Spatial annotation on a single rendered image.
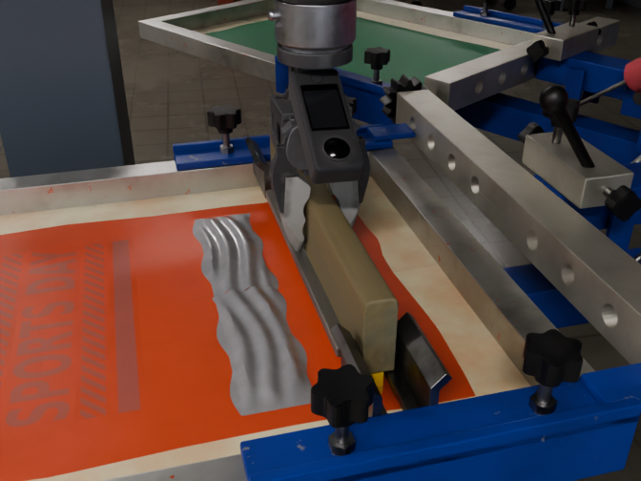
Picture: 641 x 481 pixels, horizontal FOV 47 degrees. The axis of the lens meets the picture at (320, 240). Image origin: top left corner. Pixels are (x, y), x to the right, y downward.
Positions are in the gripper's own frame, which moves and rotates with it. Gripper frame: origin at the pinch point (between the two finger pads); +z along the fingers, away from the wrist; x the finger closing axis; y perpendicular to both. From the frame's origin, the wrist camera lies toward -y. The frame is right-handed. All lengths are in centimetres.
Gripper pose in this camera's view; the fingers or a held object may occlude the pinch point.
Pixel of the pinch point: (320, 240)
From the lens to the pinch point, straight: 76.6
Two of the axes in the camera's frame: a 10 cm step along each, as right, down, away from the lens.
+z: 0.0, 8.7, 5.0
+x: -9.7, 1.3, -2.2
